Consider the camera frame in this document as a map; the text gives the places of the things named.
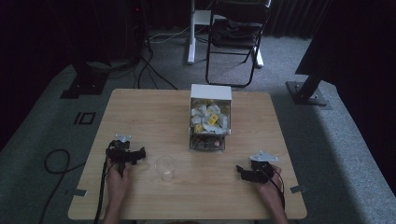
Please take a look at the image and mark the white floor cable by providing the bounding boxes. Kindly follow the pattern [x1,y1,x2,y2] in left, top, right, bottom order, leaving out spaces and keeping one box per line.
[148,24,191,45]

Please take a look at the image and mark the white desk frame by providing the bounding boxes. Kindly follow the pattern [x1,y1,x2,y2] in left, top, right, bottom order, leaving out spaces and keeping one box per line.
[187,0,265,69]

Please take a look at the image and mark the black stand with base plate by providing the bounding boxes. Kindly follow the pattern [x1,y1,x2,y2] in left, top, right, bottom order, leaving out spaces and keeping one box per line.
[60,46,110,100]

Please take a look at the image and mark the black floor cables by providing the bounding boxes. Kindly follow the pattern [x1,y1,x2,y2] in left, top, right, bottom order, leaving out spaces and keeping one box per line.
[133,43,179,91]

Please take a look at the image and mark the black looped floor cable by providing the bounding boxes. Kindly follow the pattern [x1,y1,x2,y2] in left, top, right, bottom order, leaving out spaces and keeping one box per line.
[38,148,87,224]

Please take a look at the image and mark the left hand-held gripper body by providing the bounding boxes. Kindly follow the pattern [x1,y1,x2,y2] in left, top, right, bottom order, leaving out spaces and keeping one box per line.
[105,133,140,177]

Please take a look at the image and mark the black folding chair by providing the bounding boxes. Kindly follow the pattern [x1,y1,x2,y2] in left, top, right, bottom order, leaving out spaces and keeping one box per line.
[205,0,273,89]

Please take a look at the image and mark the black post with bolted base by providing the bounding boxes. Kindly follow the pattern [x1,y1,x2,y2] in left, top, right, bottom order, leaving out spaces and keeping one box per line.
[285,0,333,111]

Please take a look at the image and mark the pile of white tea bags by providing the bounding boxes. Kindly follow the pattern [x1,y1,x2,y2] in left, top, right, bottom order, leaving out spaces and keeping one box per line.
[191,99,232,135]

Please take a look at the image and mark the person's right hand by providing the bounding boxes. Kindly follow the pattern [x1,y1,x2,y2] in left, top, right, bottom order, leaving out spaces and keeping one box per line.
[252,163,284,202]

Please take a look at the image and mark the clear plastic cup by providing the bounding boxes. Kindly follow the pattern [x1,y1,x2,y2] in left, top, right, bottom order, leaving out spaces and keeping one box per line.
[154,155,177,183]

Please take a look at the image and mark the white box with clear drawer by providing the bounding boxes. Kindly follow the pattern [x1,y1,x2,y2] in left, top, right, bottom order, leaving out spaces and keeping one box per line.
[188,83,233,153]

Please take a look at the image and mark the person's left hand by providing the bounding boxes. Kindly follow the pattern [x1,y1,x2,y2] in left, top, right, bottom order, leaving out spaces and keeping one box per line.
[106,161,134,200]

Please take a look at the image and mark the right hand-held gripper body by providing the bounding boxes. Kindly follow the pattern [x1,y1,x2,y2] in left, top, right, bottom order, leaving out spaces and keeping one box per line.
[242,150,280,185]

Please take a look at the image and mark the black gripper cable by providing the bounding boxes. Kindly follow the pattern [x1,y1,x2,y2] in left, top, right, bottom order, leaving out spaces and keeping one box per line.
[270,163,287,210]
[92,157,114,224]

